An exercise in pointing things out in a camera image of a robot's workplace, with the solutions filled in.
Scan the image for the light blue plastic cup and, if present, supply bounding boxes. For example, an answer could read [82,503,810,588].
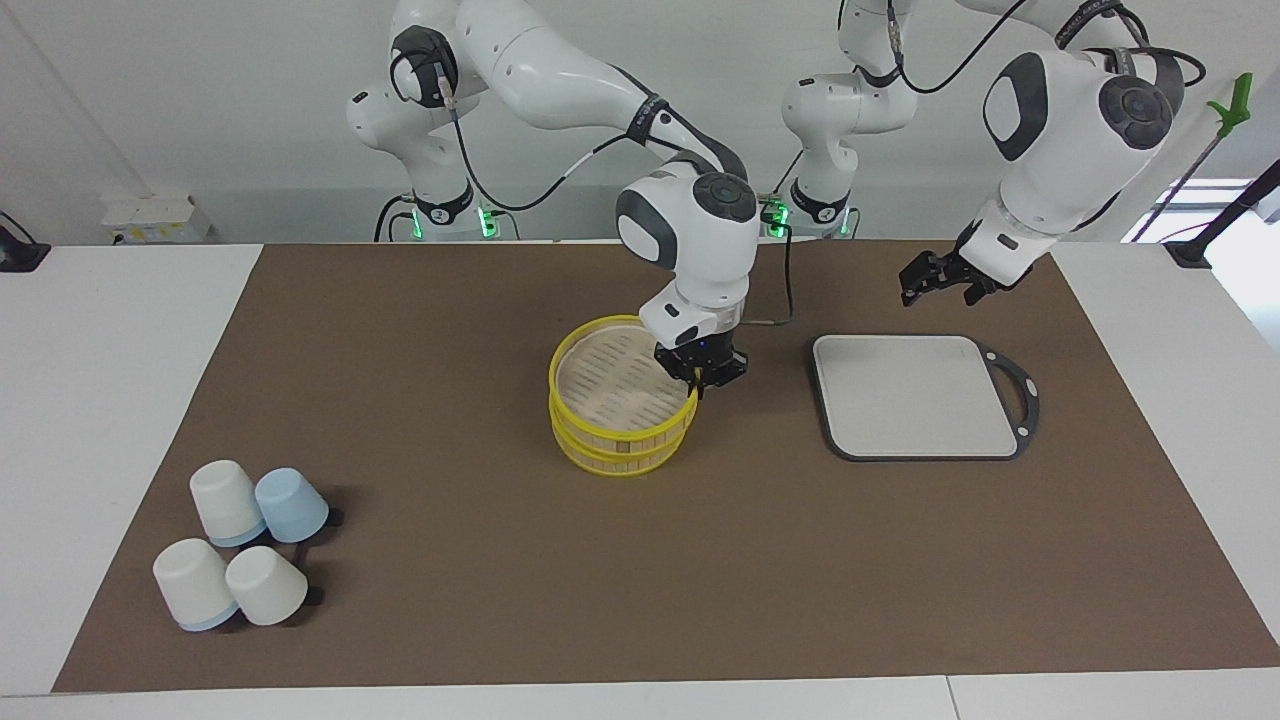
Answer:
[254,467,330,544]

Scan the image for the white socket box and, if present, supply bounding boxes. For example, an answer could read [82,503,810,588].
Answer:
[100,195,213,244]

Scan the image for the yellow rimmed bamboo steamer basket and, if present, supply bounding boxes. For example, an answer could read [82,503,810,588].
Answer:
[553,430,691,478]
[548,315,699,456]

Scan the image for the white grey-rimmed cutting board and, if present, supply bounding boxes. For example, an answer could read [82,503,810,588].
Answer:
[810,333,1041,463]

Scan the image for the black printed velcro strap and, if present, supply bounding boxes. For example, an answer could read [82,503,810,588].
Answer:
[627,95,669,149]

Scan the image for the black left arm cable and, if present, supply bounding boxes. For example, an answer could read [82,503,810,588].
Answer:
[885,0,1206,97]

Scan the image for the brown table mat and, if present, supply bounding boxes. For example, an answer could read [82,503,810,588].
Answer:
[52,240,1280,693]

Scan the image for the green clip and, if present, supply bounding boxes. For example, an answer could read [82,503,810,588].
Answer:
[1207,72,1254,138]

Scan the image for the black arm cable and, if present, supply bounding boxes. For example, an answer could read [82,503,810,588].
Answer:
[390,50,801,331]
[885,0,1206,97]

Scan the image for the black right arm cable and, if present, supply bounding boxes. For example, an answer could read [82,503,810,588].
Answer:
[390,50,801,331]

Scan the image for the black table clamp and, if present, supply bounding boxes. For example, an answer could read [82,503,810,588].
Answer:
[0,212,51,273]

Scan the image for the white plastic cup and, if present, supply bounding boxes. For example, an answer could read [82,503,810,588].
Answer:
[189,460,268,548]
[225,545,309,627]
[152,538,241,633]

